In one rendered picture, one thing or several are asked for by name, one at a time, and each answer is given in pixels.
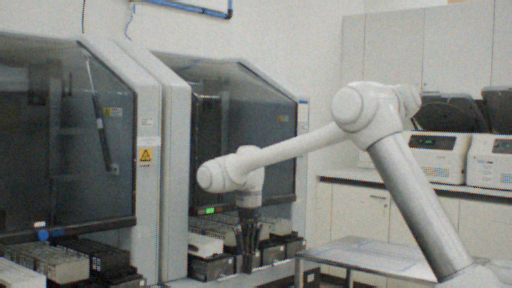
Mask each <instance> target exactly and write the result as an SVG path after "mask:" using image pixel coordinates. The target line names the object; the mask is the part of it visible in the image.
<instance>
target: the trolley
mask: <svg viewBox="0 0 512 288"><path fill-rule="evenodd" d="M294 258H295V274H294V288H303V269H304V260H308V261H311V262H315V263H323V264H326V265H330V266H334V267H341V268H345V269H346V288H353V270H356V271H360V272H364V273H367V274H374V275H378V276H382V277H389V278H393V279H397V280H400V281H408V282H412V283H415V284H423V285H427V286H430V287H434V288H435V285H436V284H438V281H437V280H436V278H435V277H434V274H433V273H432V271H431V268H430V267H429V265H428V264H427V261H426V259H425V258H424V256H423V254H422V252H421V251H420V248H419V247H417V246H413V245H404V244H399V243H395V242H385V241H381V240H376V239H371V238H363V237H358V236H353V235H348V236H346V237H343V238H339V239H336V240H333V241H331V242H326V243H324V244H321V245H319V246H314V247H311V248H309V249H304V250H302V251H300V252H297V253H294ZM472 258H473V260H474V262H475V263H476V266H478V265H480V266H485V265H486V264H487V263H490V259H487V258H482V257H477V256H472Z"/></svg>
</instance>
